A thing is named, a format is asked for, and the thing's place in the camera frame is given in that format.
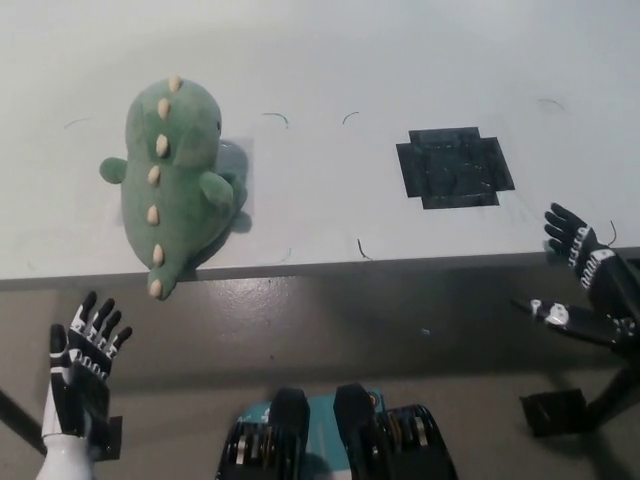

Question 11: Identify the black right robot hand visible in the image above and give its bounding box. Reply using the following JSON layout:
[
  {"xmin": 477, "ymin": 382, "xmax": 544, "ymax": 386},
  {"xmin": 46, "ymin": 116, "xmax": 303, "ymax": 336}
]
[{"xmin": 509, "ymin": 202, "xmax": 640, "ymax": 356}]

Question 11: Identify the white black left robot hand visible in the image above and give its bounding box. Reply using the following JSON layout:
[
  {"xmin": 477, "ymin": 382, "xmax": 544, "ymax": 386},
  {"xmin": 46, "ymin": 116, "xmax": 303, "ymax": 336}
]
[{"xmin": 34, "ymin": 291, "xmax": 134, "ymax": 480}]

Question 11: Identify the green plush dinosaur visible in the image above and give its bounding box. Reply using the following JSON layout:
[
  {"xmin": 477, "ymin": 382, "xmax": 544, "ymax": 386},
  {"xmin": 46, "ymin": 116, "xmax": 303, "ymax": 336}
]
[{"xmin": 98, "ymin": 74, "xmax": 251, "ymax": 301}]

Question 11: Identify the black metal table leg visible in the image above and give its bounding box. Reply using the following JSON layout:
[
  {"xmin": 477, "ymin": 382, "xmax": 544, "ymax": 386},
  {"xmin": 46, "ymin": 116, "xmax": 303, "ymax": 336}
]
[
  {"xmin": 0, "ymin": 387, "xmax": 49, "ymax": 456},
  {"xmin": 584, "ymin": 352, "xmax": 640, "ymax": 434}
]

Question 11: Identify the black tape cross patch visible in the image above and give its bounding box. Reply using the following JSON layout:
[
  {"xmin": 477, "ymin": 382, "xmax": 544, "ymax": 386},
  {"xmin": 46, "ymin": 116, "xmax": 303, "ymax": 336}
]
[{"xmin": 395, "ymin": 126, "xmax": 516, "ymax": 210}]

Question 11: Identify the grey tape square patch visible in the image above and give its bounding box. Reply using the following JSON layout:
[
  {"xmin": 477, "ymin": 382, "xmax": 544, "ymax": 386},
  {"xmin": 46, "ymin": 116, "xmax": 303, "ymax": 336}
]
[{"xmin": 217, "ymin": 137, "xmax": 256, "ymax": 221}]

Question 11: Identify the black teal robot torso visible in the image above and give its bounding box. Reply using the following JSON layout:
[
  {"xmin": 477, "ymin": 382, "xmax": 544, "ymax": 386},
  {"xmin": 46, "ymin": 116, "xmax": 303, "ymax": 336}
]
[{"xmin": 214, "ymin": 383, "xmax": 461, "ymax": 480}]

